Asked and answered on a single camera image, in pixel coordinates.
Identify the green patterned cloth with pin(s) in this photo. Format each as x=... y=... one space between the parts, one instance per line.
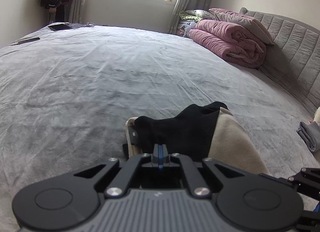
x=187 y=17

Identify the folded grey cloth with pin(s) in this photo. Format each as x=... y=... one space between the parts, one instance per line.
x=310 y=137

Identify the blue grey clothes pile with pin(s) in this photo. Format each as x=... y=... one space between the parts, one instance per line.
x=186 y=28

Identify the beige black-sleeved bear sweatshirt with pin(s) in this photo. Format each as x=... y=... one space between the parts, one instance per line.
x=190 y=127

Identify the grey quilted headboard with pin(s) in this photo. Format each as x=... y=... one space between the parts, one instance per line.
x=292 y=44

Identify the bed with grey sheet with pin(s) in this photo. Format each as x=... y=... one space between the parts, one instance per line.
x=100 y=77

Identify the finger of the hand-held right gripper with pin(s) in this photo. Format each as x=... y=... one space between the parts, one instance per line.
x=305 y=179

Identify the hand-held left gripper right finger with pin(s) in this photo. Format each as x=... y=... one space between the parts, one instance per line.
x=163 y=157

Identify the folded pink quilt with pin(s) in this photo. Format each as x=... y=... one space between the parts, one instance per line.
x=225 y=42

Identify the pink grey pillow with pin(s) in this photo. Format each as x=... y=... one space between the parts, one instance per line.
x=240 y=21

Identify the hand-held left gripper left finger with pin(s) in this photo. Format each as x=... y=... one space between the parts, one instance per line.
x=157 y=157

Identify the dark tablet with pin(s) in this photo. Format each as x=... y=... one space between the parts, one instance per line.
x=60 y=27

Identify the white plush item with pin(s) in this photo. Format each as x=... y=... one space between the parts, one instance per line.
x=317 y=115

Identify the dark flat phone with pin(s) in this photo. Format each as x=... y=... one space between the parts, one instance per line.
x=28 y=40

